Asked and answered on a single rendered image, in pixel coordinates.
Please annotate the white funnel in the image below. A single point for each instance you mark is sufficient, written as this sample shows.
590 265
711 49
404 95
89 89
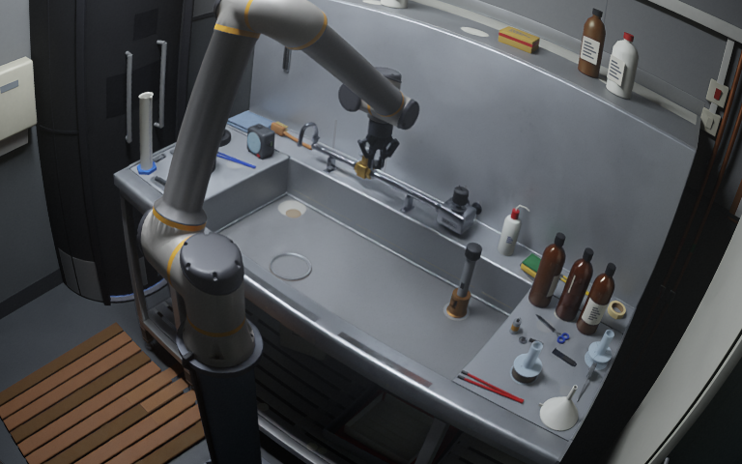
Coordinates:
559 413

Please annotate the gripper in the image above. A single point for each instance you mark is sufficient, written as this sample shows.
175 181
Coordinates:
378 139

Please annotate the black round lid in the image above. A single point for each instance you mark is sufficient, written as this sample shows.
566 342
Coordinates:
224 138

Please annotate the blue cloth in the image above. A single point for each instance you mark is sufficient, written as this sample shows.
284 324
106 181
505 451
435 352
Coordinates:
246 120

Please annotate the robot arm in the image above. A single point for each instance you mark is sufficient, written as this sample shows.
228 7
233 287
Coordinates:
203 133

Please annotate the black comb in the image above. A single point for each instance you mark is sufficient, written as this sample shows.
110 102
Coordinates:
564 357

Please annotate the dark tall cabinet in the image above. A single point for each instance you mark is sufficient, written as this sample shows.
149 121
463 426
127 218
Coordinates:
75 145

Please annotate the clear cylinder with blue base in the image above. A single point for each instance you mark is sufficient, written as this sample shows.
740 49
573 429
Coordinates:
146 130

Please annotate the large brown labelled bottle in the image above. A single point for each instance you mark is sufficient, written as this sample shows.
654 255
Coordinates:
591 46

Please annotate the dark grey bar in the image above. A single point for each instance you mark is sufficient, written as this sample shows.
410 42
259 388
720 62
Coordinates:
159 180

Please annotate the steel sink bench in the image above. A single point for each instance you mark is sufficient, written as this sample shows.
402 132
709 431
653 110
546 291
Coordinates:
377 284

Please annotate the chrome curved spout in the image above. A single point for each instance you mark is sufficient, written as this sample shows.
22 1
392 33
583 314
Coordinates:
307 127

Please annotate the chrome mixer body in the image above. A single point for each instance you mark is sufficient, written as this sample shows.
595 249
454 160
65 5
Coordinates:
455 219

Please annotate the white film reel dark core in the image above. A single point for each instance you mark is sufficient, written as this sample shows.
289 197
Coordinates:
526 364

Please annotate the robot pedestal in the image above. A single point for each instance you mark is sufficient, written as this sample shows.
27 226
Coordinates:
226 406

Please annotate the red rod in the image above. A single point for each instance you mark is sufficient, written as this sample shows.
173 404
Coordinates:
493 384
487 388

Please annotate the brass valve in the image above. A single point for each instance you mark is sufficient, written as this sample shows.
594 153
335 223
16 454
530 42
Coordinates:
362 171

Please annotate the cream tape roll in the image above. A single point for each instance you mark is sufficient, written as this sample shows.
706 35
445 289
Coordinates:
616 309

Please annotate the white flat disc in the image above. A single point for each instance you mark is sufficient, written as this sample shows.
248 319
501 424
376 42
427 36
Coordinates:
474 32

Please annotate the brown bottle black cap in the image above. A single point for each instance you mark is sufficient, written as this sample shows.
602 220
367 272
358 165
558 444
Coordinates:
546 275
574 290

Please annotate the small black mixer knob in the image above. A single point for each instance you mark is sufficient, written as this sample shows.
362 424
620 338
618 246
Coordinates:
476 207

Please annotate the white wash bottle red cap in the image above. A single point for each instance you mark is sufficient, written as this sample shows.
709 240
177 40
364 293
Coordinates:
510 235

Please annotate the glass thermometer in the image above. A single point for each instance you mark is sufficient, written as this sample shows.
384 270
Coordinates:
586 384

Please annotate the cream wall box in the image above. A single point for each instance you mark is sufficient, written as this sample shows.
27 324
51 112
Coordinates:
16 98

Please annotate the black timer with blue face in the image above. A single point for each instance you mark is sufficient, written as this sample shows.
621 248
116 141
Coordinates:
262 142

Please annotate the green yellow sponge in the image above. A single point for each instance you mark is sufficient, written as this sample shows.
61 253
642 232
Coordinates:
530 265

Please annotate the brown bottle white label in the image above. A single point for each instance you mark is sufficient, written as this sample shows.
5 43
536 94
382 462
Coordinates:
596 304

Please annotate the chrome supply pipe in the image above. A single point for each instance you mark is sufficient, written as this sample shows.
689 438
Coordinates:
406 188

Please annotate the white switch box red button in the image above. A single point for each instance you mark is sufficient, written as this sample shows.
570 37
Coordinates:
717 93

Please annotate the wooden duckboard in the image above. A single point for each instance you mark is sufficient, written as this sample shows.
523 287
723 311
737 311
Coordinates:
98 397

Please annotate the yellow box red stripe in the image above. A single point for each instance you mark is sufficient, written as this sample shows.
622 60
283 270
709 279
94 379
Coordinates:
519 39

